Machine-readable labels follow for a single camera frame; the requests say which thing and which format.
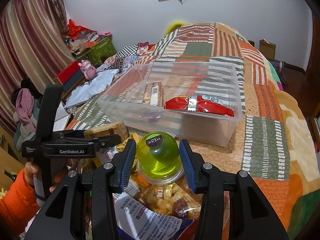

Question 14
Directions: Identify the mixed nut cracker bag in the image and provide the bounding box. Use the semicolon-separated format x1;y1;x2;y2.
132;172;202;220

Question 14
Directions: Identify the blue white snack bag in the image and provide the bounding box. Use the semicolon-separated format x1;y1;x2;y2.
113;192;197;240

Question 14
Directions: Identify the green jelly cup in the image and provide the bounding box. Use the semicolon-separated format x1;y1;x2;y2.
136;131;184;185

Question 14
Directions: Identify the person's left hand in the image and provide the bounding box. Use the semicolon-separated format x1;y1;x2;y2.
24;161;68;194

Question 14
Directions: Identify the pink clothes pile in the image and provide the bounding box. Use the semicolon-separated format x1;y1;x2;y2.
10;78;42;152

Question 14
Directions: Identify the brown bread pack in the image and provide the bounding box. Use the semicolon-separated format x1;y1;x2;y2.
84;121;129;142

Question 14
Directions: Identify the white plastic bag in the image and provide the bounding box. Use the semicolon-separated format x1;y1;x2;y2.
64;69;120;108

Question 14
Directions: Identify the orange jacket sleeve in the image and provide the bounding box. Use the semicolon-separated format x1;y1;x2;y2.
1;169;40;237

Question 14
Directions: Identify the red flat box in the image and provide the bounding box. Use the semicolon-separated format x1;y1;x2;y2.
54;61;80;85

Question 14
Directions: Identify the patchwork bed quilt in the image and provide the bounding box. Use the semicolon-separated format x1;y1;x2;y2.
99;22;319;239

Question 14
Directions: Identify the red snack packet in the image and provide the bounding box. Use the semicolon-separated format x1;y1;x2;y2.
164;95;234;117

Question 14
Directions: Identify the clear plastic storage bin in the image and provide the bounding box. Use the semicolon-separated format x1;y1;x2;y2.
98;62;242;146

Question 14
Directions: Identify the pink plush toy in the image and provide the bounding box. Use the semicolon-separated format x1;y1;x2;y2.
78;60;97;81

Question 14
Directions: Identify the brown barcode biscuit pack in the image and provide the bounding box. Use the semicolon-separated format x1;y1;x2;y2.
143;82;163;107

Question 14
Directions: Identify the striped pink curtain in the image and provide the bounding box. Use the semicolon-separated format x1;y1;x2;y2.
1;0;75;135

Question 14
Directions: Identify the green cardboard box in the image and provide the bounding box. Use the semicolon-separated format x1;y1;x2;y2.
88;36;117;67

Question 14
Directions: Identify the brown paper bag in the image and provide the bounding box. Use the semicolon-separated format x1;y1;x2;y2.
259;39;276;60

